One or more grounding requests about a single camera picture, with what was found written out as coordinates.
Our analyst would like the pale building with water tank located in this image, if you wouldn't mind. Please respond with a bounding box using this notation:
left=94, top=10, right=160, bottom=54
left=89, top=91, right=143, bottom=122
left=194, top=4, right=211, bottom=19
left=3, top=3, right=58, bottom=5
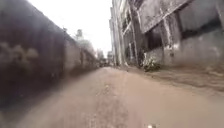
left=73, top=28, right=98, bottom=56

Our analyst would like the grey weathered concrete building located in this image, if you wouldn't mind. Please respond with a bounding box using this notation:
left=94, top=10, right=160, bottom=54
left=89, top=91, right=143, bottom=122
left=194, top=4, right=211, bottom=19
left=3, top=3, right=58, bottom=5
left=128, top=0, right=224, bottom=72

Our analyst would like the brown dirt road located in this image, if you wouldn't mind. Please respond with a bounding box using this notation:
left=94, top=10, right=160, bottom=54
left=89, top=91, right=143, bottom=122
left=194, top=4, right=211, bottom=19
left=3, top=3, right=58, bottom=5
left=0, top=66, right=224, bottom=128

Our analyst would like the tall pale building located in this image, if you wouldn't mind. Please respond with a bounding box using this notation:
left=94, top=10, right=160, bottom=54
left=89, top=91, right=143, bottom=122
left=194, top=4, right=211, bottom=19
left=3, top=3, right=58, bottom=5
left=108, top=0, right=138, bottom=67

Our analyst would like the raised dirt verge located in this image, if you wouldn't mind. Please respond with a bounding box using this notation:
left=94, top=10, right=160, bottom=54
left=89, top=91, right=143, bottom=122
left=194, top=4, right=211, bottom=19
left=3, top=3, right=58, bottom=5
left=124, top=65, right=224, bottom=94

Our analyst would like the dark stained long wall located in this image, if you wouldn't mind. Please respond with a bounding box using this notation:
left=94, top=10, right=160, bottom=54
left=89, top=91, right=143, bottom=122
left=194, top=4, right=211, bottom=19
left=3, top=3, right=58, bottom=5
left=0, top=0, right=100, bottom=108

